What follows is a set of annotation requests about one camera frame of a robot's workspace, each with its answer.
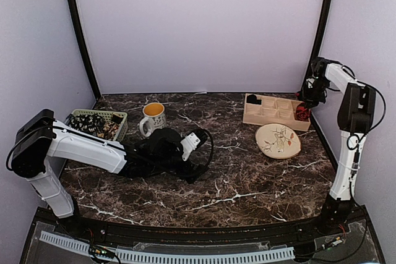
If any wooden compartment organizer box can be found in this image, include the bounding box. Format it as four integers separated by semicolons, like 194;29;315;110
243;93;311;132

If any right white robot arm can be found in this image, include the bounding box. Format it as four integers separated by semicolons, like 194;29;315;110
301;57;381;236

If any red navy striped tie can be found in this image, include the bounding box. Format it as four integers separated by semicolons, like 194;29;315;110
295;104;311;121

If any left black frame post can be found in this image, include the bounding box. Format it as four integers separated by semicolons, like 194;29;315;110
67;0;101;100

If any right black frame post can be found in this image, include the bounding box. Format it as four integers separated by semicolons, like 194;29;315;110
298;0;332;101

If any green plastic basket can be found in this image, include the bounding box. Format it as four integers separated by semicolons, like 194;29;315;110
66;109;128;142

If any white patterned mug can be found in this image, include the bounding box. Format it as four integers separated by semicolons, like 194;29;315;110
139;103;167;137

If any black front rail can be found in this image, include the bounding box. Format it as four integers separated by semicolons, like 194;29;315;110
33;207;372;248

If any bird pattern ceramic plate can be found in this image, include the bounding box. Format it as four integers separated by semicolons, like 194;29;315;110
255;123;302;160

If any white slotted cable duct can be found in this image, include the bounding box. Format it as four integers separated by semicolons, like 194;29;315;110
39;231;295;263

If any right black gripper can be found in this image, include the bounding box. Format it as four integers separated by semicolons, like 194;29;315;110
303;77;331;109

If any brown patterned tie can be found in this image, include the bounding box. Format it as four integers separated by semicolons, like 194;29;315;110
96;113;123;140

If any black rolled tie in box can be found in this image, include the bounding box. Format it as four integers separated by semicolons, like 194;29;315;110
246;94;262;105

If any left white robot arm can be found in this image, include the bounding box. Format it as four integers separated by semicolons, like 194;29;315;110
6;109;213;237

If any black frame post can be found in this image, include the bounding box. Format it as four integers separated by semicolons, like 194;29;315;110
67;0;101;100
298;0;332;101

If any black white patterned tie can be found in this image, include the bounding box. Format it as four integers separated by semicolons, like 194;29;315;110
67;114;98;136

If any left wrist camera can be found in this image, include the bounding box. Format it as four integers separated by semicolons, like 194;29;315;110
181;132;200;161

